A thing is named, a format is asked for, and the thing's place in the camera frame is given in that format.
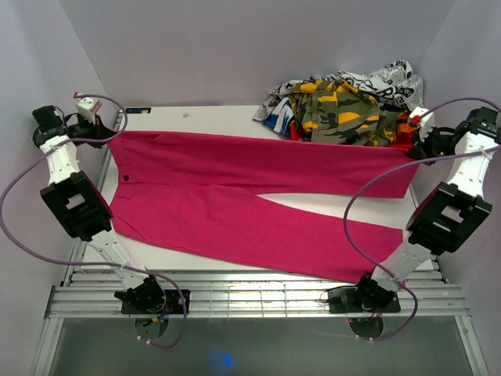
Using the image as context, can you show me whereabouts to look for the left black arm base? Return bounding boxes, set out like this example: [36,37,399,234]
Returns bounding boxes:
[120,289,191,315]

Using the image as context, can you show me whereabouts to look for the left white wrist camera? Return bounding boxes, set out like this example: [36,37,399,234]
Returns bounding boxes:
[74,92,102,125]

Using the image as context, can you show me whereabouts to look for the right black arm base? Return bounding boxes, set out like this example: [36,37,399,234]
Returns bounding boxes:
[327,286,401,313]

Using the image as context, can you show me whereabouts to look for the dark label sticker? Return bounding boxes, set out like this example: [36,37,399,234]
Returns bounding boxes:
[125,107,152,114]

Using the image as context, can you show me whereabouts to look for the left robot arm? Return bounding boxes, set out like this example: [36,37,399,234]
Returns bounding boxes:
[32,104,167,313]

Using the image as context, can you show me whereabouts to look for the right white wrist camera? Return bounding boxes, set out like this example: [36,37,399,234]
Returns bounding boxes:
[408,107,435,142]

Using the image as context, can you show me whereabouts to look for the aluminium rail frame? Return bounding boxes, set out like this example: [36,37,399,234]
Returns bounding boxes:
[31,109,490,376]

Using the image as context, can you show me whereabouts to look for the blue white garment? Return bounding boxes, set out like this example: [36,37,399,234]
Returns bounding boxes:
[263,97,294,138]

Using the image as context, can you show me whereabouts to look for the pink trousers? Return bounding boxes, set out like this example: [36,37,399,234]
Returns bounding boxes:
[109,131,416,283]

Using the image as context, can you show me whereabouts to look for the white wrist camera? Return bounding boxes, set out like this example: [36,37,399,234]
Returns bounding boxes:
[74,92,102,125]
[408,107,435,142]

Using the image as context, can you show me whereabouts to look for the black white print trousers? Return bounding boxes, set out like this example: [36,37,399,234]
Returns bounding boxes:
[252,60,424,122]

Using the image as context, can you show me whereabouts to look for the orange garment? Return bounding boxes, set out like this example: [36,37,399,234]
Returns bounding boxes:
[394,111,416,150]

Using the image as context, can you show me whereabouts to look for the camouflage trousers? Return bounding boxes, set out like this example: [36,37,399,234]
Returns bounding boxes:
[289,80,407,147]

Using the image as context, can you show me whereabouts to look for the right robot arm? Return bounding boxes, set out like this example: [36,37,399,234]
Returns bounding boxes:
[353,107,500,311]

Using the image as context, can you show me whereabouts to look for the red plastic bin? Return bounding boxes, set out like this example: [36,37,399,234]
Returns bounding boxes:
[290,121,311,142]

